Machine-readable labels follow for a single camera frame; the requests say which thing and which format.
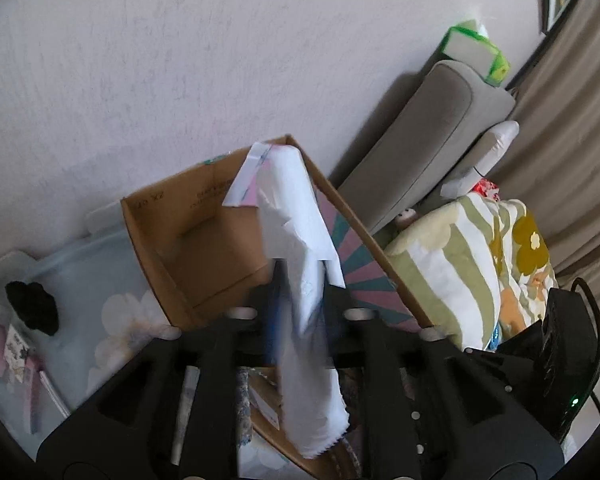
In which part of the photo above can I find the printed cardboard box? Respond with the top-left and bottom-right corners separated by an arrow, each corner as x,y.
120,134 -> 436,480

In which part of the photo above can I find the green tissue box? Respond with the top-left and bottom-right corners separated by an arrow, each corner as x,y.
441,6 -> 512,86

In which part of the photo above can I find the beige curtain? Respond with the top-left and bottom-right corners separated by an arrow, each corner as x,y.
497,0 -> 600,421

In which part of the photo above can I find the floral green pillow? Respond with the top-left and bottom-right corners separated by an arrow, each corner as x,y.
384,194 -> 557,352

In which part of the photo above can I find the red printed cloth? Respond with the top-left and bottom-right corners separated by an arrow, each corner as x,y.
471,179 -> 502,202

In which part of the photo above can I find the grey sofa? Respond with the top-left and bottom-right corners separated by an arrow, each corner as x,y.
336,60 -> 517,237

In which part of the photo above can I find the pink flat packet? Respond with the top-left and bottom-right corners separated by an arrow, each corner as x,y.
22,355 -> 44,435

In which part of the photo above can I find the white cloth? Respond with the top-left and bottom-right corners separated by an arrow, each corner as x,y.
222,142 -> 351,461

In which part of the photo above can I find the small toy figure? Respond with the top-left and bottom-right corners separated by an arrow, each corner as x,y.
394,207 -> 418,231

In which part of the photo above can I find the patterned small packet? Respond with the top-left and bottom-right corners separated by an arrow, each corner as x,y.
4,324 -> 34,386

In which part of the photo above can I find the white card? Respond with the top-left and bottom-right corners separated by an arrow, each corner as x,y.
40,370 -> 72,418

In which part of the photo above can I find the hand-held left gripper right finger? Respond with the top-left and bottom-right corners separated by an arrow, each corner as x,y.
321,280 -> 567,480

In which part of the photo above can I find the black scrunchie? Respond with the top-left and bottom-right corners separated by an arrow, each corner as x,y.
5,281 -> 60,337

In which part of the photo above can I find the black cable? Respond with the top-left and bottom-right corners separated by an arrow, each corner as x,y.
570,277 -> 600,417

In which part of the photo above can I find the light blue floral blanket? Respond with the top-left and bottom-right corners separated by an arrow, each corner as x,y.
0,230 -> 181,461

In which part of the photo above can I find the white cushion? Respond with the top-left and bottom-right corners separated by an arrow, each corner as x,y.
440,120 -> 521,198

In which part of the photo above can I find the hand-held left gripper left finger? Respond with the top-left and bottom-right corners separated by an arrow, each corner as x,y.
36,259 -> 287,480

